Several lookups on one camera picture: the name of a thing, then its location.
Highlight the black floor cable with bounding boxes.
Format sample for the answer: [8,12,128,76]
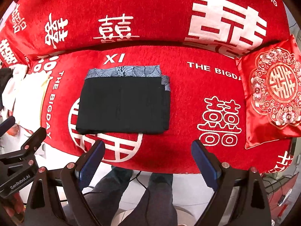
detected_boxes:
[134,171,151,189]
[262,173,292,194]

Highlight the person's left leg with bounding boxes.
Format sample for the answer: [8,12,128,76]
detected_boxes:
[63,166,133,226]

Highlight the red printed sofa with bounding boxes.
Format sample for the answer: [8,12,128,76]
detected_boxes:
[0,0,297,175]

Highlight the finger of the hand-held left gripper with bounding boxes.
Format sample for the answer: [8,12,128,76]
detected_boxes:
[0,127,47,169]
[0,116,16,137]

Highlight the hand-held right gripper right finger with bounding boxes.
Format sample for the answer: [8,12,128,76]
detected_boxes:
[191,139,274,226]

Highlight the white cloth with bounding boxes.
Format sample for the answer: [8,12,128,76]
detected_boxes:
[2,65,29,110]

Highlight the cream cloth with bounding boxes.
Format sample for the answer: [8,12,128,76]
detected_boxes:
[11,73,52,129]

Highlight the black cable with plug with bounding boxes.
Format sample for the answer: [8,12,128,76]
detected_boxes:
[276,188,292,206]

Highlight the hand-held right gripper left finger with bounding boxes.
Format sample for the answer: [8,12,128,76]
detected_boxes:
[24,139,106,226]

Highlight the red embroidered cushion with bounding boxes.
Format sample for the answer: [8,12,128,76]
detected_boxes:
[236,34,301,149]

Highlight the black pants with blue-patterned lining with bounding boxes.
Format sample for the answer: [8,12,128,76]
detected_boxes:
[76,65,171,136]

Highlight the person's leg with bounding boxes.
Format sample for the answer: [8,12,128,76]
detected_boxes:
[119,172,178,226]
[63,166,133,226]

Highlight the person's right leg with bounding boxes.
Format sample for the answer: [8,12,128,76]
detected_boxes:
[119,172,178,226]

